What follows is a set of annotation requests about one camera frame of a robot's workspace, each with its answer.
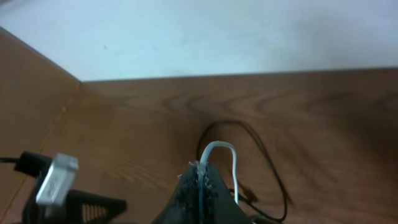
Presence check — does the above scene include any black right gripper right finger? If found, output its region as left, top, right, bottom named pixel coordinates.
left=203, top=163, right=252, bottom=224

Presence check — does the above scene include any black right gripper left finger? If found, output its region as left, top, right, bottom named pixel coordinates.
left=152, top=163, right=200, bottom=224

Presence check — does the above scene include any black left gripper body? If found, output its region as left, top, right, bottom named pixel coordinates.
left=22, top=175, right=127, bottom=224

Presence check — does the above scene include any white cable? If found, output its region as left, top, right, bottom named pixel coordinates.
left=198, top=140, right=239, bottom=206

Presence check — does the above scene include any thin black cable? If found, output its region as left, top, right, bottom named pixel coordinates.
left=196, top=119, right=289, bottom=223

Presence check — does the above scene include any black camera cable left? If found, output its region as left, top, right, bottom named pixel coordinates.
left=0, top=151, right=52, bottom=179

